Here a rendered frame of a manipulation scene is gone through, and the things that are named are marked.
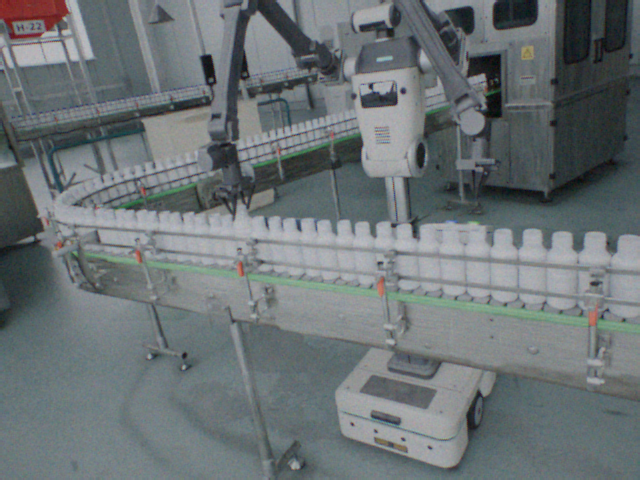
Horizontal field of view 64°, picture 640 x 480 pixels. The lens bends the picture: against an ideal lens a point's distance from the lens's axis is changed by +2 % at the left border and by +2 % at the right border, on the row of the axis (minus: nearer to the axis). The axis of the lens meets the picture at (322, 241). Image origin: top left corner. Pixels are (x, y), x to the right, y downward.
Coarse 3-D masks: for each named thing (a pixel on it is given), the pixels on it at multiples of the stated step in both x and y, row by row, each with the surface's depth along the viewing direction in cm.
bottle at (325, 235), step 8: (320, 224) 140; (328, 224) 138; (320, 232) 139; (328, 232) 139; (320, 240) 139; (328, 240) 138; (320, 256) 141; (328, 256) 140; (336, 256) 141; (320, 264) 143; (328, 264) 141; (336, 264) 141; (328, 272) 141; (336, 272) 142
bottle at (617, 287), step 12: (624, 240) 100; (636, 240) 100; (624, 252) 101; (636, 252) 100; (612, 264) 103; (624, 264) 101; (636, 264) 100; (612, 276) 104; (624, 276) 101; (636, 276) 101; (612, 288) 105; (624, 288) 102; (636, 288) 102; (612, 312) 106; (624, 312) 104; (636, 312) 104
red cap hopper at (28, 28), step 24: (0, 0) 633; (24, 0) 648; (48, 0) 664; (24, 24) 654; (48, 24) 671; (72, 24) 686; (0, 48) 690; (72, 72) 749; (24, 96) 667; (96, 144) 786
